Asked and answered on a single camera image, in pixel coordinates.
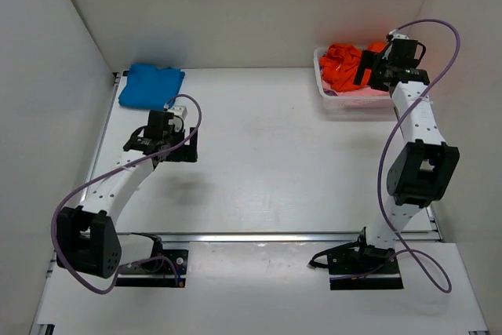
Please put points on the pink t shirt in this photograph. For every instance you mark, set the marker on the pink t shirt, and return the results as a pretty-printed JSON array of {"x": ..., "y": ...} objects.
[{"x": 353, "y": 90}]

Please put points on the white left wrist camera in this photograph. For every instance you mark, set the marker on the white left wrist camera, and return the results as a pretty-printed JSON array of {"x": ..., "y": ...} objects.
[{"x": 179, "y": 111}]

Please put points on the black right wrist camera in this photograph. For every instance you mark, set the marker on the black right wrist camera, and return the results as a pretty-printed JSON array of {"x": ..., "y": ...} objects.
[{"x": 406, "y": 53}]

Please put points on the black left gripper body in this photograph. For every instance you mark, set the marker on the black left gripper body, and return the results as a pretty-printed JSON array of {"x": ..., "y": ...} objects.
[{"x": 175, "y": 137}]

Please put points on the orange t shirt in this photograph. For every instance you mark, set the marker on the orange t shirt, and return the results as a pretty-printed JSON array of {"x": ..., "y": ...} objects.
[{"x": 339, "y": 64}]

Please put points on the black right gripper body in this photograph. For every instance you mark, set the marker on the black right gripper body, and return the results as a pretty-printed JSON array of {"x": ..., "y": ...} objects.
[{"x": 381, "y": 65}]

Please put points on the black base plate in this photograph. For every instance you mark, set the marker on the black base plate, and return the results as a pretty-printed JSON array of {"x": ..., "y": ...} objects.
[
  {"x": 171, "y": 272},
  {"x": 364, "y": 278}
]

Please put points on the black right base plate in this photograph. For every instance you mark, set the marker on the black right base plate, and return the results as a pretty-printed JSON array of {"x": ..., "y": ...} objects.
[{"x": 364, "y": 278}]

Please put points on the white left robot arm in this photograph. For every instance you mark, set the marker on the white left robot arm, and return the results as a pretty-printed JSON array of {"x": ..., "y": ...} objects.
[{"x": 86, "y": 235}]

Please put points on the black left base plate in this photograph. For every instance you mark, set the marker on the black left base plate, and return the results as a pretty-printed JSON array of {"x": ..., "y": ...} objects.
[{"x": 171, "y": 272}]

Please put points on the white plastic basket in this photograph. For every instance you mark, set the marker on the white plastic basket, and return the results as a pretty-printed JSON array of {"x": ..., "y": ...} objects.
[{"x": 342, "y": 103}]

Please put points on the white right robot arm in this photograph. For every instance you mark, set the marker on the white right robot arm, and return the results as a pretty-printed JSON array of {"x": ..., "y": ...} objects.
[{"x": 419, "y": 175}]

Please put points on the blue folded t shirt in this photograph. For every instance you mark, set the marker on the blue folded t shirt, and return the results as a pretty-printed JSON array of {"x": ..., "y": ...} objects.
[{"x": 151, "y": 88}]

